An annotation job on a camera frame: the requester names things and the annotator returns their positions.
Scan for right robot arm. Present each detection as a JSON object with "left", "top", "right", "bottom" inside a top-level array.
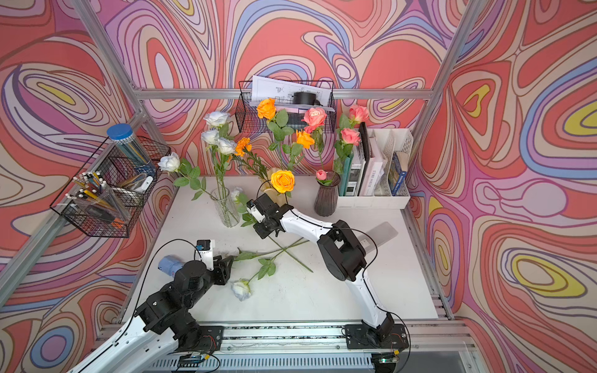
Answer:
[{"left": 246, "top": 194, "right": 410, "bottom": 353}]

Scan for pen cup with pens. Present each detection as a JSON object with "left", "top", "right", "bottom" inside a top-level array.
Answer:
[{"left": 65, "top": 172, "right": 131, "bottom": 225}]

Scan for pink tulip flower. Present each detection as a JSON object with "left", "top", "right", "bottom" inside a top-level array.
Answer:
[{"left": 316, "top": 169, "right": 333, "bottom": 187}]

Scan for blue paperback book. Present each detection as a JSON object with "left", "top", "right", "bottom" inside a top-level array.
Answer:
[{"left": 388, "top": 151, "right": 409, "bottom": 196}]

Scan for black tape roll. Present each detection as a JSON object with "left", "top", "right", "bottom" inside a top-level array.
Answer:
[{"left": 292, "top": 91, "right": 320, "bottom": 106}]

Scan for white plastic file organizer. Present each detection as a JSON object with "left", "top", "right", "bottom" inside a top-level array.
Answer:
[{"left": 337, "top": 128, "right": 413, "bottom": 210}]

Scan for metal base rail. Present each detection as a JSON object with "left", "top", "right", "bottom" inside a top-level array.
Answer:
[{"left": 88, "top": 320, "right": 486, "bottom": 373}]

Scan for clear glass vase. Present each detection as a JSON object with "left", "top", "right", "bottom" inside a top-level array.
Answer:
[{"left": 211, "top": 187, "right": 240, "bottom": 228}]

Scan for large white rose flower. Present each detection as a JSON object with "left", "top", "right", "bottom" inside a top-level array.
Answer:
[{"left": 158, "top": 152, "right": 219, "bottom": 200}]

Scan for black wire side basket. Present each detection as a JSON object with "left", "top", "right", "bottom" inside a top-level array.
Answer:
[{"left": 51, "top": 137, "right": 171, "bottom": 238}]

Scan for purple ribbed glass vase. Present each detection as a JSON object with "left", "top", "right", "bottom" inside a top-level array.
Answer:
[{"left": 314, "top": 170, "right": 340, "bottom": 217}]

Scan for yellow fluted glass vase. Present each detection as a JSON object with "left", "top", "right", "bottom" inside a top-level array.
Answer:
[{"left": 260, "top": 168, "right": 286, "bottom": 206}]

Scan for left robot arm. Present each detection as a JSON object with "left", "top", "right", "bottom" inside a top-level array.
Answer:
[{"left": 71, "top": 256, "right": 234, "bottom": 372}]

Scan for black wire wall basket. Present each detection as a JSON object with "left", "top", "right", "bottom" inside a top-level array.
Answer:
[{"left": 235, "top": 79, "right": 337, "bottom": 133}]

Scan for white pink book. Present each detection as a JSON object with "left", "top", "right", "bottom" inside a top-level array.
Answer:
[{"left": 359, "top": 137, "right": 385, "bottom": 197}]

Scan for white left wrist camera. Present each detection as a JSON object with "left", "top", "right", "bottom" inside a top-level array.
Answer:
[{"left": 195, "top": 239, "right": 214, "bottom": 270}]

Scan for orange marigold flower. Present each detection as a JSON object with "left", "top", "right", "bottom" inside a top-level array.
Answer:
[{"left": 233, "top": 138, "right": 268, "bottom": 181}]

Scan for white paper sheets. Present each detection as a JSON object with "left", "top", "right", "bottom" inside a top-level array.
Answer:
[{"left": 249, "top": 76, "right": 335, "bottom": 113}]

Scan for tall white rose flower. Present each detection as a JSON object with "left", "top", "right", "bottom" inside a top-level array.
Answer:
[{"left": 201, "top": 110, "right": 239, "bottom": 225}]

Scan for orange rose flower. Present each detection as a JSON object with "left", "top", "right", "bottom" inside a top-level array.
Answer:
[
  {"left": 257, "top": 98, "right": 293, "bottom": 150},
  {"left": 282, "top": 131, "right": 315, "bottom": 171}
]

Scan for large pink rose flower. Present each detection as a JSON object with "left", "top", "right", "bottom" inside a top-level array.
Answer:
[{"left": 303, "top": 107, "right": 327, "bottom": 169}]

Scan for blue lid pencil jar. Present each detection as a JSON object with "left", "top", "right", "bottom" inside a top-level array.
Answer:
[{"left": 107, "top": 124, "right": 156, "bottom": 177}]

